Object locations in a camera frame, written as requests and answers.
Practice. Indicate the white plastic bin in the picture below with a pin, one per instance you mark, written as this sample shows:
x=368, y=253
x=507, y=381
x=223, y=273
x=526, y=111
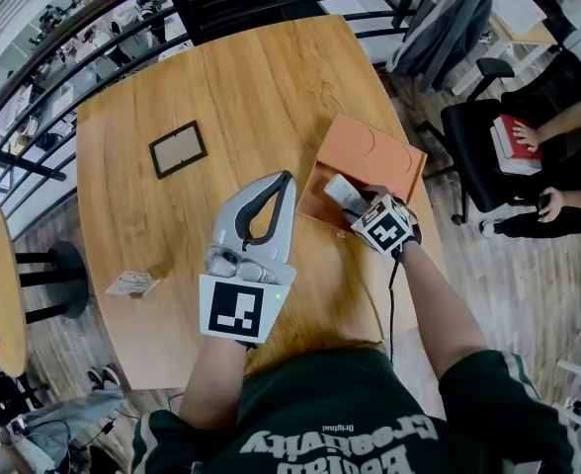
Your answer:
x=518, y=5

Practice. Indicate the black office chair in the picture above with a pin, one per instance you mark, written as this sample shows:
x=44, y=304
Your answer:
x=468, y=141

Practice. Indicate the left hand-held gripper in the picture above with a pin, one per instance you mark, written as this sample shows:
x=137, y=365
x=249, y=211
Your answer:
x=236, y=309

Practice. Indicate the light wooden desk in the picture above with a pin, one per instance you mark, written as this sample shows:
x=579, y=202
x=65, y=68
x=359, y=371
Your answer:
x=527, y=37

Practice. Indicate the person's right forearm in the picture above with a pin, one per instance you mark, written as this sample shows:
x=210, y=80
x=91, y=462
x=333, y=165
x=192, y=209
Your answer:
x=439, y=309

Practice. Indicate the black railing with wooden rail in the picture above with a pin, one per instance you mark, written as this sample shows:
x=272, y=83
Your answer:
x=24, y=163

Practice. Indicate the orange cardboard box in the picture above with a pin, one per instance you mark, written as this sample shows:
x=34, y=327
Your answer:
x=369, y=146

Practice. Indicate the white book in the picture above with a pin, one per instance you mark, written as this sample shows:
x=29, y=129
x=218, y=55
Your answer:
x=518, y=167

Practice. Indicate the grey hanging jacket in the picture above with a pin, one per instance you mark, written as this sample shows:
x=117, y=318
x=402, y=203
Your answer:
x=439, y=32

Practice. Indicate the white printed card packet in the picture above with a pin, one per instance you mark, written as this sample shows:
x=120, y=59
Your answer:
x=132, y=284

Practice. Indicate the crowd of seated people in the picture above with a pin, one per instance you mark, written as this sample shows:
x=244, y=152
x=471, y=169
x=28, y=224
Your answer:
x=122, y=23

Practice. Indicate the person's left forearm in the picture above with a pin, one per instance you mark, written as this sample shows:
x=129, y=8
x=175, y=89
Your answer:
x=211, y=383

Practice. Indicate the red book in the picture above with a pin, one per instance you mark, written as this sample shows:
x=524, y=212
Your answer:
x=510, y=141

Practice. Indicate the black picture frame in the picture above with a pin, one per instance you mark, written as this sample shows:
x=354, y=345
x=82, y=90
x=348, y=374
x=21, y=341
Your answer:
x=178, y=149

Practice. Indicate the person's green shirt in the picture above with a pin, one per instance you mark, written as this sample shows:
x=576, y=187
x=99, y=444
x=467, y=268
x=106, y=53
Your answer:
x=345, y=413

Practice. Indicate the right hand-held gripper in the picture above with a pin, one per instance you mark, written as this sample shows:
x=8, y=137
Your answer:
x=384, y=227

